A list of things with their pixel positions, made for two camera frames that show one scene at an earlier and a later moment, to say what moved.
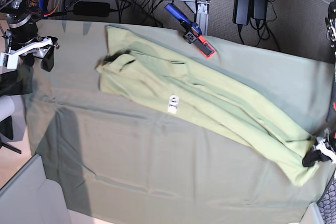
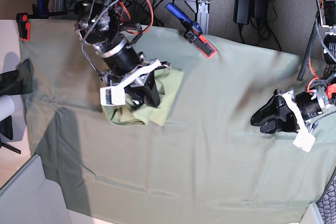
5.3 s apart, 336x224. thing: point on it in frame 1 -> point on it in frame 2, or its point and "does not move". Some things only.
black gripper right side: (314, 156) -> (292, 111)
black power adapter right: (241, 9) does not move
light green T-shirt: (177, 81) -> (169, 82)
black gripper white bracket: (25, 41) -> (125, 67)
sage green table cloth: (127, 160) does not move
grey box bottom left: (30, 198) does not move
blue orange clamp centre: (192, 33) does not move
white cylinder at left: (7, 107) does not move
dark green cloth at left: (17, 82) does not move
